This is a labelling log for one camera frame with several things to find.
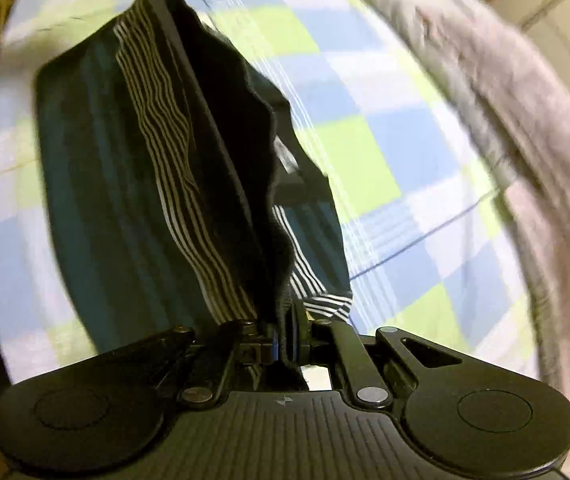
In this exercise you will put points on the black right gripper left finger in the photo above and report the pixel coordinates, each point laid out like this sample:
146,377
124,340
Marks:
237,356

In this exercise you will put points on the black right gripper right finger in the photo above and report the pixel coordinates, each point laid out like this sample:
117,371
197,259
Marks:
334,345

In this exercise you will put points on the dark striped knit sweater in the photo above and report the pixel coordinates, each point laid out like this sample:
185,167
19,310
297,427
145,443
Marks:
176,188

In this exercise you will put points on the checkered blue green bedsheet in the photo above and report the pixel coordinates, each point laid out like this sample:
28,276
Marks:
426,240

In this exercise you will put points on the grey pink folded blanket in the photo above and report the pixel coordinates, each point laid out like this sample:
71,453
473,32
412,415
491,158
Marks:
518,113

